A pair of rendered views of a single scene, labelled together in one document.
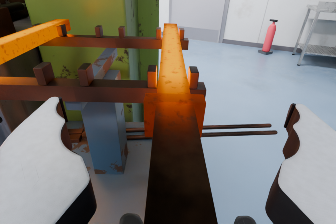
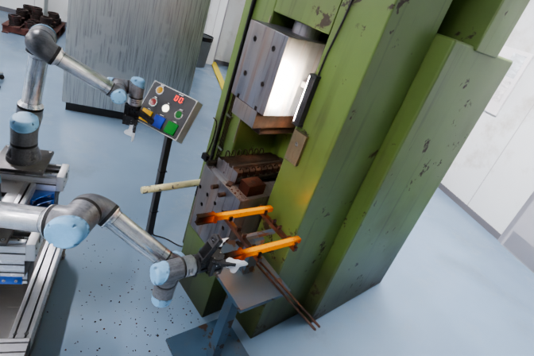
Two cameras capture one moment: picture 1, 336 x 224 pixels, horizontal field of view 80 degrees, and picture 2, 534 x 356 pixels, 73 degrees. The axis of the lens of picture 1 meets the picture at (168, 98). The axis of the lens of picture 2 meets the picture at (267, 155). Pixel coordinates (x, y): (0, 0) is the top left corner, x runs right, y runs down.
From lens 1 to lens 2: 1.41 m
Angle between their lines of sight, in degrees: 42
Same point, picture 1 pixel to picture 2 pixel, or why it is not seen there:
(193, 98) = (244, 253)
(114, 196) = (233, 276)
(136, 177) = (244, 279)
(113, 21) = (296, 216)
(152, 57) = (342, 245)
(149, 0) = (359, 209)
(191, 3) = not seen: outside the picture
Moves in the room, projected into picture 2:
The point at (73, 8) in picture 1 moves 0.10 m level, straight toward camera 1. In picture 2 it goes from (286, 199) to (277, 207)
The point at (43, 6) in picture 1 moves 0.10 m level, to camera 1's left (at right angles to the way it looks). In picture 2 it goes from (277, 191) to (267, 181)
